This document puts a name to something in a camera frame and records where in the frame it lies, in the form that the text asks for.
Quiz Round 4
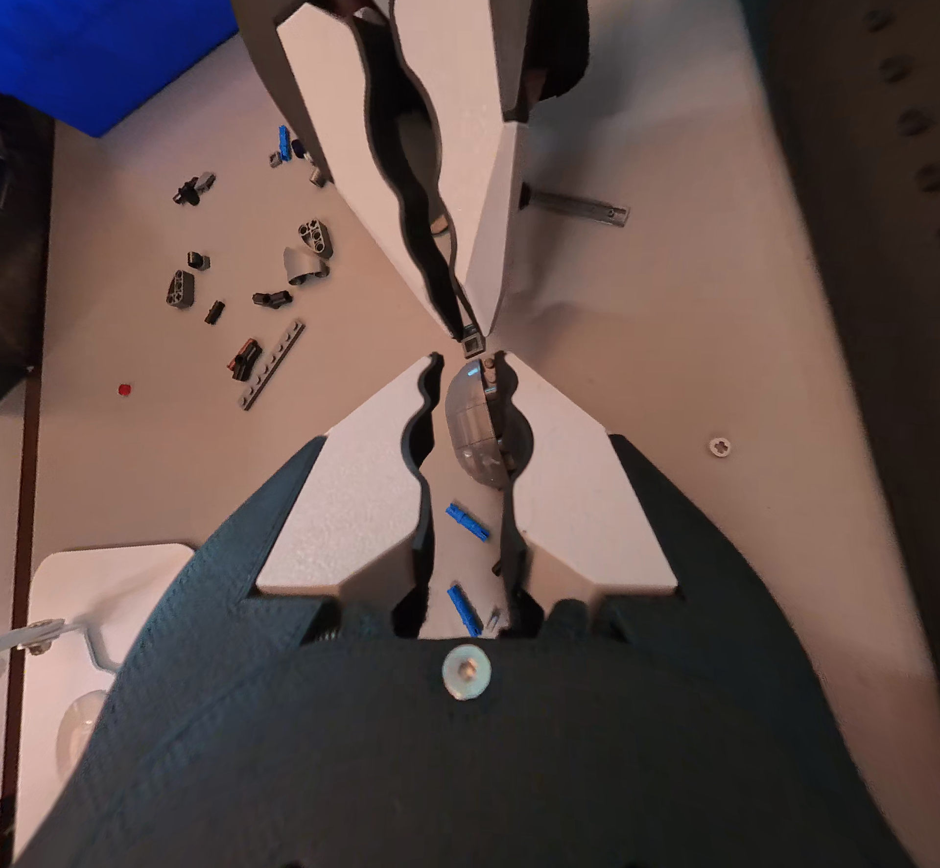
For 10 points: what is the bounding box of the white stand base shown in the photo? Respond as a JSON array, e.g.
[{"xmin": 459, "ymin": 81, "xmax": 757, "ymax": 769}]
[{"xmin": 15, "ymin": 543, "xmax": 198, "ymax": 840}]

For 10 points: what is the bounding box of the grey domed lego assembly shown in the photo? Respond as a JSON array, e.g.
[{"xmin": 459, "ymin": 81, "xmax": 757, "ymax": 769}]
[{"xmin": 444, "ymin": 357, "xmax": 533, "ymax": 491}]

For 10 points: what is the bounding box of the black connector with brown pin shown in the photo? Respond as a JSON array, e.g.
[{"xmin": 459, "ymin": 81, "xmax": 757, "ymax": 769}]
[{"xmin": 226, "ymin": 338, "xmax": 264, "ymax": 382}]

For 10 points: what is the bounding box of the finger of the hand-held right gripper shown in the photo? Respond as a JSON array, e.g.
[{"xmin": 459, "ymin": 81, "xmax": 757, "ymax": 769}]
[
  {"xmin": 388, "ymin": 0, "xmax": 548, "ymax": 336},
  {"xmin": 276, "ymin": 1, "xmax": 480, "ymax": 342}
]

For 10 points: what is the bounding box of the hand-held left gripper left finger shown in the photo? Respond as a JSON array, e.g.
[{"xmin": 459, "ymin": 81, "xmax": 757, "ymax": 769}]
[{"xmin": 256, "ymin": 352, "xmax": 446, "ymax": 635}]

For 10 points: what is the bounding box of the long grey lego plate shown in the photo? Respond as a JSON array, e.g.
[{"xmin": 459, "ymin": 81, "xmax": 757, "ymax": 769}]
[{"xmin": 238, "ymin": 319, "xmax": 306, "ymax": 411}]

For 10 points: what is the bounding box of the blue plastic bin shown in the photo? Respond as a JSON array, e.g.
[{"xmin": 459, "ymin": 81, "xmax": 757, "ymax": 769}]
[{"xmin": 0, "ymin": 0, "xmax": 239, "ymax": 138}]

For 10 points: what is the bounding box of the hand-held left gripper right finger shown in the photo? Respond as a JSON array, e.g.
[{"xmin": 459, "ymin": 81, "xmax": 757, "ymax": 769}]
[{"xmin": 493, "ymin": 350, "xmax": 679, "ymax": 635}]

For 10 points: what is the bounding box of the grey curved lego panel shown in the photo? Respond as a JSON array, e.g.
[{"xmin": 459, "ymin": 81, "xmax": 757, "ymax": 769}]
[{"xmin": 282, "ymin": 246, "xmax": 330, "ymax": 286}]

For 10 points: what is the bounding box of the grey beam assembly with gear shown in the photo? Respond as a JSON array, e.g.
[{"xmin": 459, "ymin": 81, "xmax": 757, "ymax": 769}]
[{"xmin": 520, "ymin": 181, "xmax": 631, "ymax": 226}]

